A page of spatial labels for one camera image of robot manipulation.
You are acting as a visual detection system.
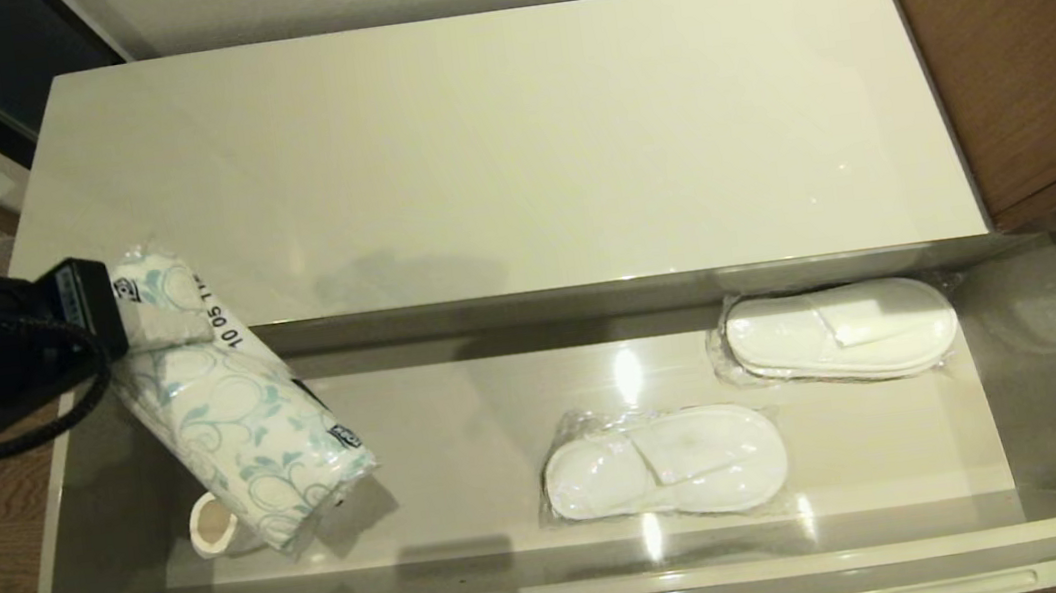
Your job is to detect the blue patterned tissue pack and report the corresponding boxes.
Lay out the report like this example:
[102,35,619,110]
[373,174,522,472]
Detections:
[94,218,389,579]

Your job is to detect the white slippers in plastic bag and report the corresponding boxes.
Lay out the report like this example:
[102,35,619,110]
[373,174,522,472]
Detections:
[702,267,967,403]
[528,384,797,539]

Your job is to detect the white glossy cabinet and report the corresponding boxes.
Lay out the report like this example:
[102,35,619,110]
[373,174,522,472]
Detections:
[0,0,993,358]

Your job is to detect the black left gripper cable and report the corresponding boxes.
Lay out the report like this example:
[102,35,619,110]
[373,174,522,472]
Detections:
[0,323,125,465]

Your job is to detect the grey roll with beige core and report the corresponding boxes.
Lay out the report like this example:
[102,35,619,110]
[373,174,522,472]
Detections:
[185,486,268,562]

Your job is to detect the white glossy drawer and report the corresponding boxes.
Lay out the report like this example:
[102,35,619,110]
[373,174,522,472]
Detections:
[0,227,1056,593]

